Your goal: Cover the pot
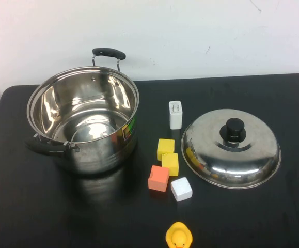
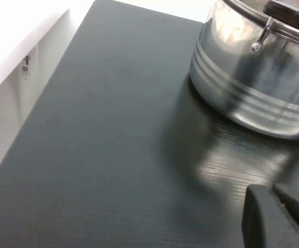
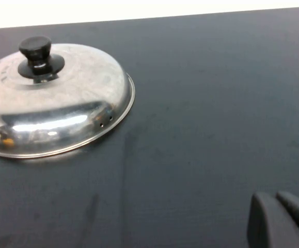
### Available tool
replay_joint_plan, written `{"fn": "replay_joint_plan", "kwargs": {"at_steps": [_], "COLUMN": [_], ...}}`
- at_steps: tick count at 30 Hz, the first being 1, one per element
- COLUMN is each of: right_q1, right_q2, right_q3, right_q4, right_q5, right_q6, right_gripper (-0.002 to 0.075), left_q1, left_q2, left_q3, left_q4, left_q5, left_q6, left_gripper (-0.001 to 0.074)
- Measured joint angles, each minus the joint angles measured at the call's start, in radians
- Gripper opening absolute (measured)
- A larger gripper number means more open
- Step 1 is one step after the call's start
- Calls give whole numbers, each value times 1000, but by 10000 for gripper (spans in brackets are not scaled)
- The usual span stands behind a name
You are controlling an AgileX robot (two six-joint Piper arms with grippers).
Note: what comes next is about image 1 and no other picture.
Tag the steel lid with black knob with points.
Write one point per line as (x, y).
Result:
(216, 162)

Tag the white USB charger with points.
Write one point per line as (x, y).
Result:
(175, 117)

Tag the yellow foam cube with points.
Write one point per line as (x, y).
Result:
(170, 164)
(165, 148)

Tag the orange foam cube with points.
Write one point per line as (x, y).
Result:
(159, 180)

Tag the white foam cube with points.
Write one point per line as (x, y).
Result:
(181, 189)

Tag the yellow rubber duck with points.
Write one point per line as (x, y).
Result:
(179, 235)

